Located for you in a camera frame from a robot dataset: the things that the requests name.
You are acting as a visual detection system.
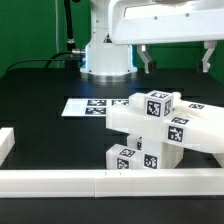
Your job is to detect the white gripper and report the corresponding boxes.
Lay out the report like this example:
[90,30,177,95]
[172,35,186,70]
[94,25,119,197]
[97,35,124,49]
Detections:
[108,0,224,74]

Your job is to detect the white tagged cube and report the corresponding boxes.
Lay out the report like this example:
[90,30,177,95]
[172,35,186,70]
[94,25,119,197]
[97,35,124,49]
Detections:
[144,90,174,119]

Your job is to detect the white chair back frame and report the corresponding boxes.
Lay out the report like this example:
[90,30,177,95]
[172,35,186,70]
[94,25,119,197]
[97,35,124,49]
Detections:
[106,92,224,153]

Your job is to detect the white chair seat part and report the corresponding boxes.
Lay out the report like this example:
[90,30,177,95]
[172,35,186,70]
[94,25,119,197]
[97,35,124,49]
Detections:
[127,135,184,169]

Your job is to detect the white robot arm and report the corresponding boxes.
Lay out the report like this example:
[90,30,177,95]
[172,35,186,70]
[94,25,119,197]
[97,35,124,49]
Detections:
[81,0,224,81]

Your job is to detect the white right fence wall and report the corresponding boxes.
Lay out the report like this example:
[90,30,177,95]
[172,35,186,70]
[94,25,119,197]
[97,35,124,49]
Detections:
[214,153,224,168]

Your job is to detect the white fence wall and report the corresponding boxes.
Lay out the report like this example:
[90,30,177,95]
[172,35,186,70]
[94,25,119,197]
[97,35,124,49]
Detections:
[214,153,224,168]
[0,168,224,198]
[0,127,15,166]

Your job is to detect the black vertical hose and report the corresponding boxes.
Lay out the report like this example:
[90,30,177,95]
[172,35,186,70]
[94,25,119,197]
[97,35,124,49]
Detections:
[63,0,76,52]

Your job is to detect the white marker base plate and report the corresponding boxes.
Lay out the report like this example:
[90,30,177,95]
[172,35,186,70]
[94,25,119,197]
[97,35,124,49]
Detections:
[62,98,129,117]

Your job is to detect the white front fence wall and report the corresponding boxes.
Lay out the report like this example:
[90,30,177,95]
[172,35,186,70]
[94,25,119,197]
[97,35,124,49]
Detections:
[0,168,224,198]

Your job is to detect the black cable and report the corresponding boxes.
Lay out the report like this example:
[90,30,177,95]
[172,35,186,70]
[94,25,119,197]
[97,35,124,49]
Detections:
[4,49,86,76]

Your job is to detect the white left fence wall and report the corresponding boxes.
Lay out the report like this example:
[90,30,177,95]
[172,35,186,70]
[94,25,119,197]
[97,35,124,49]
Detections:
[0,127,15,166]

